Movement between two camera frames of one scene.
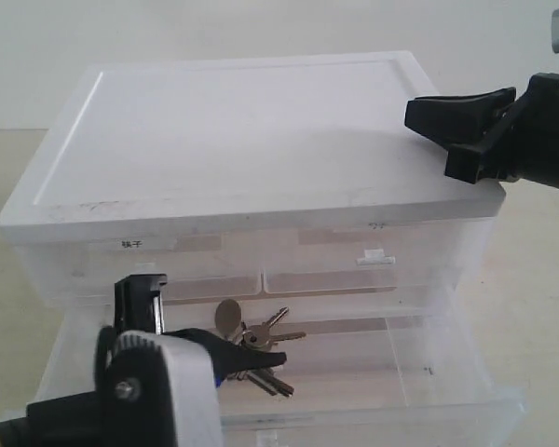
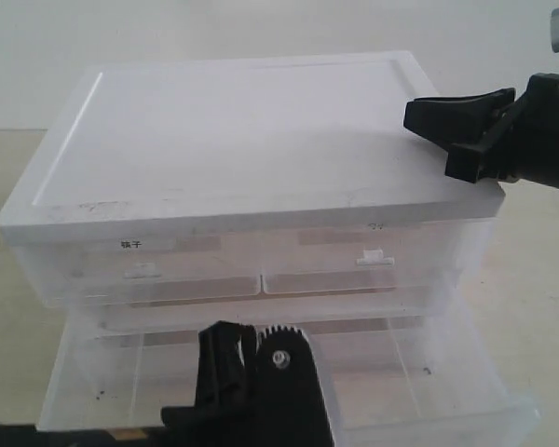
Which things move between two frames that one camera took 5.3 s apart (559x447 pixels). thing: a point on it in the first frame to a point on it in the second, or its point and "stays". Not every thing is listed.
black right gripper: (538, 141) stays
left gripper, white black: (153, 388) to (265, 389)
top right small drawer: (429, 257) stays
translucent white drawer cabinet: (260, 180) stays
